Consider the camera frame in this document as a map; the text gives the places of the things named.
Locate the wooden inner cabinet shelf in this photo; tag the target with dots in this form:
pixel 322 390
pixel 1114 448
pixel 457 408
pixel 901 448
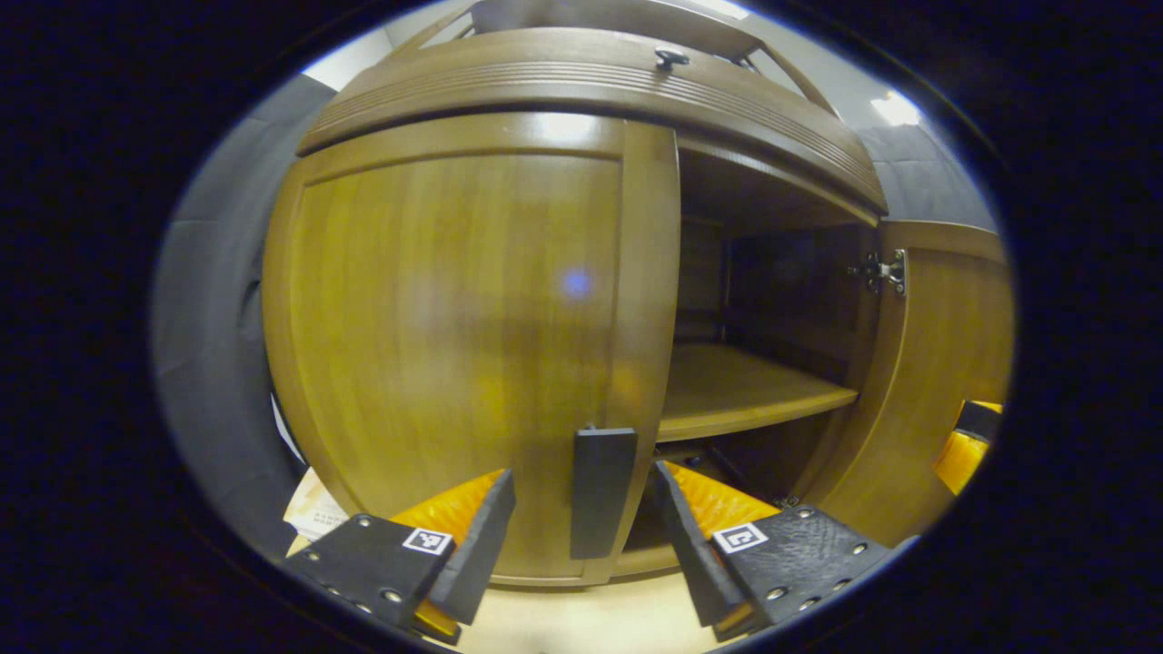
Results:
pixel 727 391

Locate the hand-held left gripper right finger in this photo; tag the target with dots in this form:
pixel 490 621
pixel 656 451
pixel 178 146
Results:
pixel 695 554

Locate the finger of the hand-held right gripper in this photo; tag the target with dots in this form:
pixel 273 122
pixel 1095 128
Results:
pixel 961 459

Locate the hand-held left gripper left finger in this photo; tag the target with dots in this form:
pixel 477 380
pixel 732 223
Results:
pixel 477 554

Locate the wooden double-door shoe cabinet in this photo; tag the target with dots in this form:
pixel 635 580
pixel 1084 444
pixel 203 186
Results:
pixel 772 282

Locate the white paperback book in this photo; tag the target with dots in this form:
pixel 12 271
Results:
pixel 313 513

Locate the wooden drawer with black knob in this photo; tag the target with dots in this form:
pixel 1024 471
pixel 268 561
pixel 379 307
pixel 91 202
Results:
pixel 545 82

